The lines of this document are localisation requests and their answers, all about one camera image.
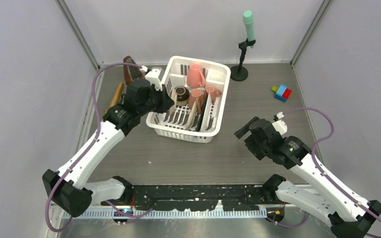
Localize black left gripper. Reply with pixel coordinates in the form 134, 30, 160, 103
138, 83, 174, 117

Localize black patterned ceramic bowl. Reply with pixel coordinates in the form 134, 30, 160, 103
171, 86, 190, 106

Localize red and cream saucer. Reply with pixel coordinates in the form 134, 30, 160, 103
185, 101, 198, 130

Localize white round plate with lettering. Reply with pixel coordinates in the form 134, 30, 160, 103
200, 95, 216, 132

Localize white plastic dish rack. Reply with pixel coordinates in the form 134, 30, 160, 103
146, 56, 231, 143

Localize large pink mug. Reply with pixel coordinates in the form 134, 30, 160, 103
187, 63, 206, 88

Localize small pink cup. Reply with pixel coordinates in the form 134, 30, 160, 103
205, 86, 222, 104

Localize red small plate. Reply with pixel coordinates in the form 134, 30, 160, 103
169, 89, 177, 115

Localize teal square plate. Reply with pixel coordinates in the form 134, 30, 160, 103
195, 97, 208, 132

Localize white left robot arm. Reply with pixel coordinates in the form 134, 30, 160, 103
42, 79, 174, 218

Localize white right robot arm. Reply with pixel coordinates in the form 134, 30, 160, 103
234, 117, 381, 238

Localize brown wooden metronome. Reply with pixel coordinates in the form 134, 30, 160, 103
123, 56, 145, 85

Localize wooden pestle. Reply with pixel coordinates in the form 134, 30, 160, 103
105, 82, 124, 113

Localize colourful toy blocks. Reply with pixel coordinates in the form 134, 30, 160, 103
271, 84, 292, 102

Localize black microphone stand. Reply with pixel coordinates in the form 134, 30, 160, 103
230, 39, 256, 82

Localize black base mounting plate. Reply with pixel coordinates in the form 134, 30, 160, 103
110, 184, 283, 212

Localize mint green microphone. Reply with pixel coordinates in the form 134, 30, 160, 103
243, 10, 255, 41

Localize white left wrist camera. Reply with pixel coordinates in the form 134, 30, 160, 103
139, 66, 164, 91

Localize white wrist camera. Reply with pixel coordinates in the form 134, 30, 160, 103
139, 66, 164, 91
272, 112, 288, 135

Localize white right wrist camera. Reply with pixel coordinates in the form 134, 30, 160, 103
272, 112, 288, 135

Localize slotted white cable duct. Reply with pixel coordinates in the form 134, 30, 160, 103
77, 207, 267, 219

